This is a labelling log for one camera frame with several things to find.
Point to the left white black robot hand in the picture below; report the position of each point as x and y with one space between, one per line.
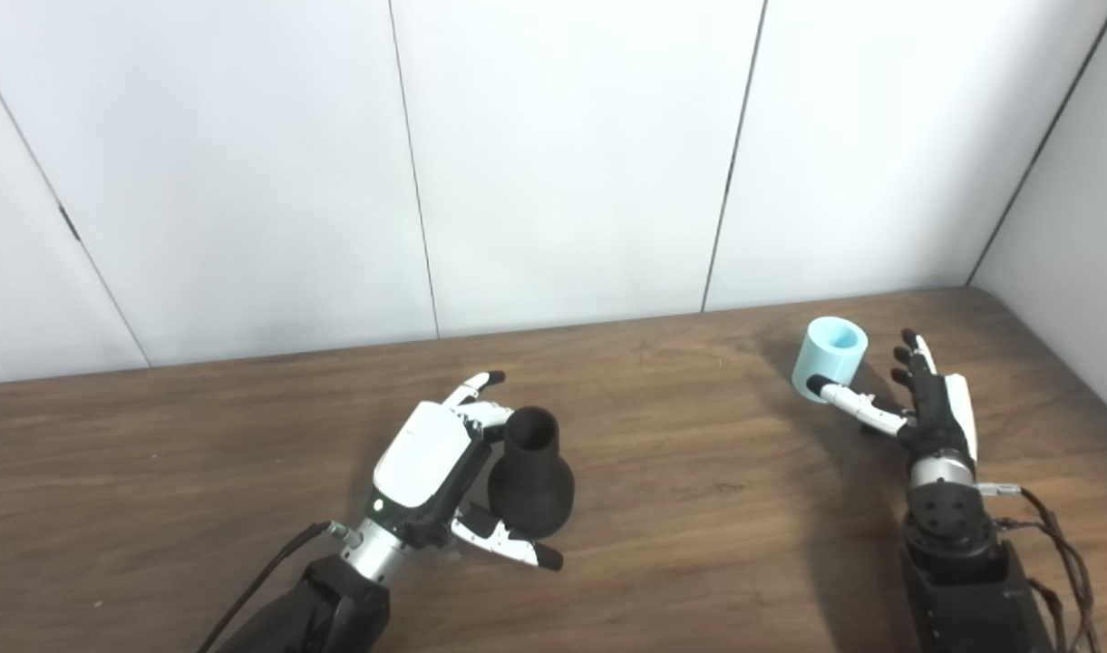
422 462

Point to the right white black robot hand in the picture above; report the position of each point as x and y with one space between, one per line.
938 408

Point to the black flared nozzle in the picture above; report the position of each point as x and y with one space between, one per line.
530 490

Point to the light blue cylinder cup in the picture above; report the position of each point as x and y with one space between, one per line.
830 358

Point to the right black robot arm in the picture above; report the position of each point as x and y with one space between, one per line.
966 571

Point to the black wall seam clip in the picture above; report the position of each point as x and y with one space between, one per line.
69 222

